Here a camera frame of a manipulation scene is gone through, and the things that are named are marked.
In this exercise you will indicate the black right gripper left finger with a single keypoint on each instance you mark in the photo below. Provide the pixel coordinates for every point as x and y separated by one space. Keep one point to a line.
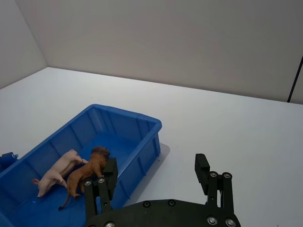
110 173

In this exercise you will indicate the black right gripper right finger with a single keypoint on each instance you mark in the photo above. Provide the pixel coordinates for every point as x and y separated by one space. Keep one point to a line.
201 170

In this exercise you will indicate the brown toy lion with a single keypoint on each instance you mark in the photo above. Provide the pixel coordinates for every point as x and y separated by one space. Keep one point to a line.
88 169

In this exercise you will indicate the blue plastic bin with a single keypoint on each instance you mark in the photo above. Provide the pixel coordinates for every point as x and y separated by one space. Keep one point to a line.
132 142

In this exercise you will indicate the pink toy pig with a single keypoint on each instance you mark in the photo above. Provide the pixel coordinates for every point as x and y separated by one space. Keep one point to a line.
61 169

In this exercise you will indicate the blue plastic object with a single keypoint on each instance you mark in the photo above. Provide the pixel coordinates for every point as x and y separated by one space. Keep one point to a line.
7 162

